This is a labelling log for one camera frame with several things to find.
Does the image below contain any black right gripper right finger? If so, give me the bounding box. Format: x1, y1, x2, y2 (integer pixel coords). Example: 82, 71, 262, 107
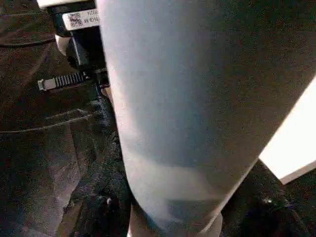
219, 158, 316, 237

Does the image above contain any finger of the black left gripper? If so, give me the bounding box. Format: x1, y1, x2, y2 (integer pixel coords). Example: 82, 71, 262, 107
94, 85, 117, 129

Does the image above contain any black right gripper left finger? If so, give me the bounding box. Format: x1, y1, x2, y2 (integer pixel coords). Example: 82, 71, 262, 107
53, 132, 134, 237

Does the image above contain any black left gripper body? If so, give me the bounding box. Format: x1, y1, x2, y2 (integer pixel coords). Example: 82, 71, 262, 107
36, 70, 111, 92

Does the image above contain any white plastic table leg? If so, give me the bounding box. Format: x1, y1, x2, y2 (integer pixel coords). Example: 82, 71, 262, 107
95, 0, 316, 237

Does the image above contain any white flat board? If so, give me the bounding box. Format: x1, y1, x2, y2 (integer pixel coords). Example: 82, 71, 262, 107
258, 76, 316, 186

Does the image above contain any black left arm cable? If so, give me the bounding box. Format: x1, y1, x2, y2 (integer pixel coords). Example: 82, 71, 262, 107
0, 40, 56, 49

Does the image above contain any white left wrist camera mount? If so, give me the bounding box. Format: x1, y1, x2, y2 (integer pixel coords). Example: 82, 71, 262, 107
36, 0, 107, 73

